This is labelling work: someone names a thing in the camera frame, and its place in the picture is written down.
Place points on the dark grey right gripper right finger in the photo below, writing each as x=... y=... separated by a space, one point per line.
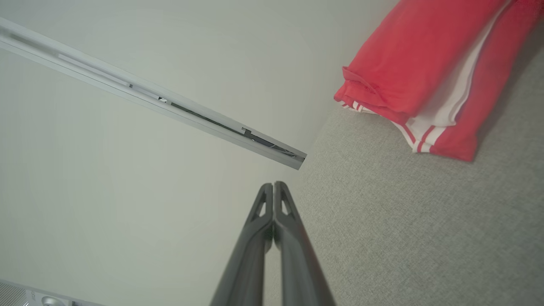
x=297 y=263

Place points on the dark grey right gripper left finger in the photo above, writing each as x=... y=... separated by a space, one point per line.
x=250 y=263

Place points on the red Bulls jersey white sleeves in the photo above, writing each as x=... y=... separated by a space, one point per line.
x=408 y=55

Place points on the silver ribbed device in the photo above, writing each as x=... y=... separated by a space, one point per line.
x=38 y=297

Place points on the grey metal partition post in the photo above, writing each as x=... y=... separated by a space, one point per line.
x=148 y=95

